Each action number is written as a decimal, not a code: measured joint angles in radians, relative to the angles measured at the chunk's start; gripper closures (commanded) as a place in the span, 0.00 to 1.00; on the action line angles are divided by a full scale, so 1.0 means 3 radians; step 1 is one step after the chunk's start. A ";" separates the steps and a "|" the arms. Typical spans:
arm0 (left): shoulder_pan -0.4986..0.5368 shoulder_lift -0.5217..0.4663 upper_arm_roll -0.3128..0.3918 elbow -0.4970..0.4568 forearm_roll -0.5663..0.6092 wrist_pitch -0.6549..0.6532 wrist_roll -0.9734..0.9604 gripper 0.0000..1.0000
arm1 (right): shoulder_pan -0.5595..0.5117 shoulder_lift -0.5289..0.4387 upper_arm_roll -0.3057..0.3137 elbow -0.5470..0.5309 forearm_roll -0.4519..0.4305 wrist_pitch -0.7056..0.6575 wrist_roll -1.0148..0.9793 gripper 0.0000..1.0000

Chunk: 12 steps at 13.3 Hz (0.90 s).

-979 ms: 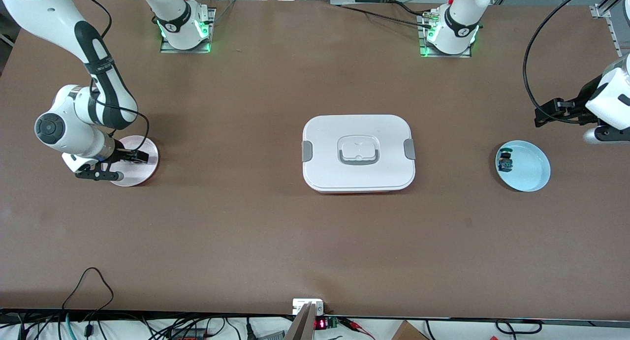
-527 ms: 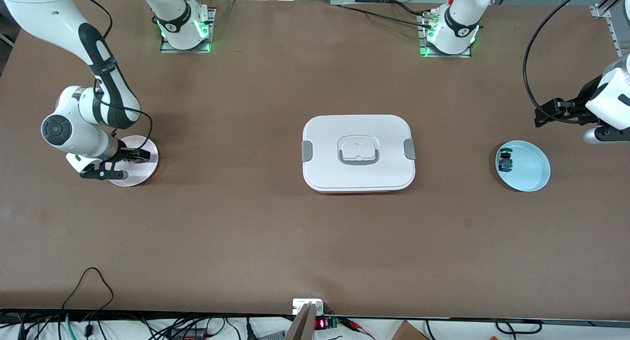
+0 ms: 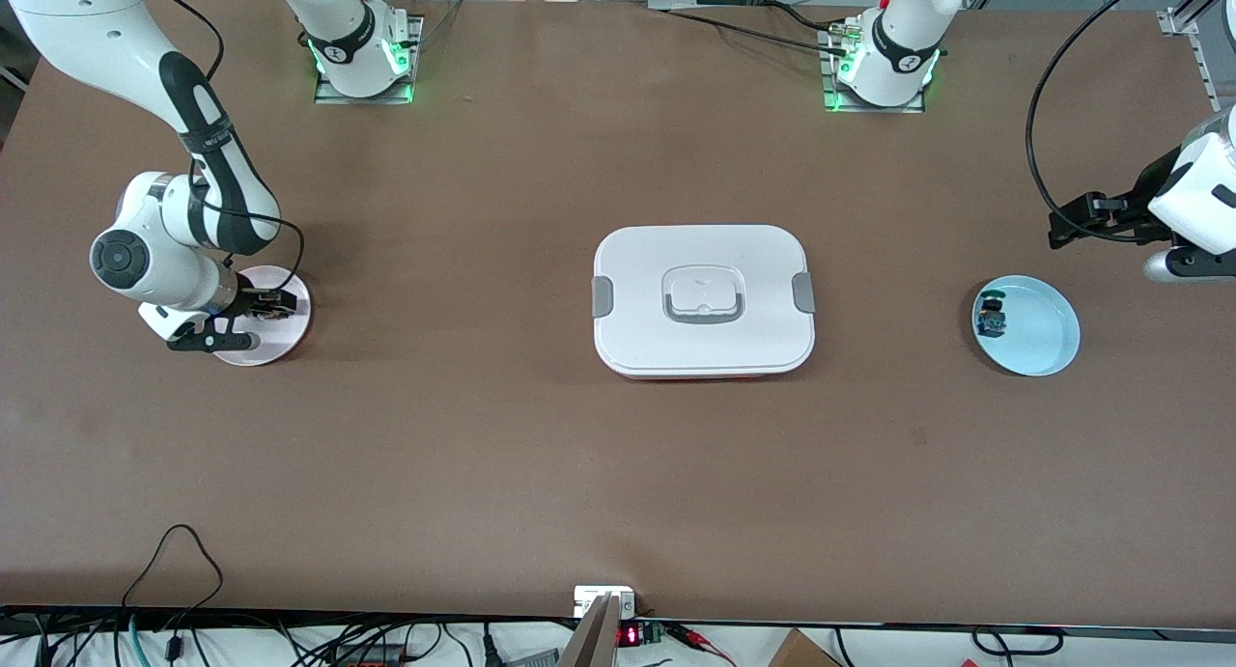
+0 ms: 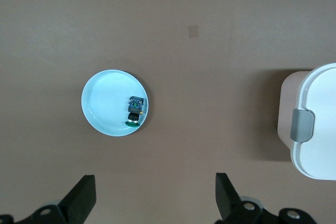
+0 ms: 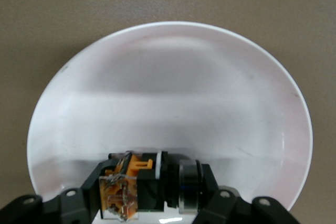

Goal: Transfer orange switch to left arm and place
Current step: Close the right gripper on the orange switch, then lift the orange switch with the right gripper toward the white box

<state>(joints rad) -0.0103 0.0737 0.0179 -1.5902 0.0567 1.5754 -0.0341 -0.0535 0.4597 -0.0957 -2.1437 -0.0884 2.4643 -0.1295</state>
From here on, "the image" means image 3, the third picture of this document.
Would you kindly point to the pink round plate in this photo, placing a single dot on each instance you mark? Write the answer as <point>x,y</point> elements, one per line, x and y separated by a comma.
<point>275,344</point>

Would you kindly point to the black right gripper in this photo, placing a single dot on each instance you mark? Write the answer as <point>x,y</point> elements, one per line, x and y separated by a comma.
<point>248,298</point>

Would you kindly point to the perforated metal strip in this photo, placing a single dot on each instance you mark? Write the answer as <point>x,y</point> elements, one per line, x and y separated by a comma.
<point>1207,69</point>

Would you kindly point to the green push button switch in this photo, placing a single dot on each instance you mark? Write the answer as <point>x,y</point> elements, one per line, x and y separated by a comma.
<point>991,321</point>

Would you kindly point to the red clip lead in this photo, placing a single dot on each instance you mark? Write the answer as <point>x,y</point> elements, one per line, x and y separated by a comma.
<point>700,640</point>

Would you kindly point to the light blue round plate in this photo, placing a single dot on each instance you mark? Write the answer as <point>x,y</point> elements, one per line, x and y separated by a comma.
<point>1038,339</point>

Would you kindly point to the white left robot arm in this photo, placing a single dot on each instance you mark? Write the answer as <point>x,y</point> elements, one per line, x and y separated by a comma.
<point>903,59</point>

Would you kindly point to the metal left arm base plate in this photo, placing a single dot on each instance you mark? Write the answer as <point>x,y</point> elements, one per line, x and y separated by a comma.
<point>869,109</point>

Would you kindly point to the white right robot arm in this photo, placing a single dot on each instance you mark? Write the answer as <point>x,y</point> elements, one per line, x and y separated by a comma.
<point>77,40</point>

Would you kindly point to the orange electronic device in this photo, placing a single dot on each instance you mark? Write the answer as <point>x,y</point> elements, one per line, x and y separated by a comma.
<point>372,659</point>

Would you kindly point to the grey slanted bar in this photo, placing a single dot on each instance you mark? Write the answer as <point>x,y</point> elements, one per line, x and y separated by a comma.
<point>591,643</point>

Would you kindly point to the aluminium extrusion bracket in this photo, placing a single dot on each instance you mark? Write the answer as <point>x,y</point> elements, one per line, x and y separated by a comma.
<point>1183,15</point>

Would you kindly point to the red LED display module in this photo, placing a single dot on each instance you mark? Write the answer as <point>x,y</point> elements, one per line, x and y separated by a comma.
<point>630,635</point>

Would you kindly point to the white lidded lunch box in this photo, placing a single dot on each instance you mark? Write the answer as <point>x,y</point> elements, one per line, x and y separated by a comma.
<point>637,300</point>

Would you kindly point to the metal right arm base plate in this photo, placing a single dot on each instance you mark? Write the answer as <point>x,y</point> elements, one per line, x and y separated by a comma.
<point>338,97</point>

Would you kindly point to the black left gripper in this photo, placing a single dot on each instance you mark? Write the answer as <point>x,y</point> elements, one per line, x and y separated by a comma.
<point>1145,207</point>

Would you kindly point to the small white box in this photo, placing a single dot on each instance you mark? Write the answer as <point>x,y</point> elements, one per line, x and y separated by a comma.
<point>589,597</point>

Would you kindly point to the brown cardboard piece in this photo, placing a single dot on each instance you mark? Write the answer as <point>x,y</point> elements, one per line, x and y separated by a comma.
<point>801,653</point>

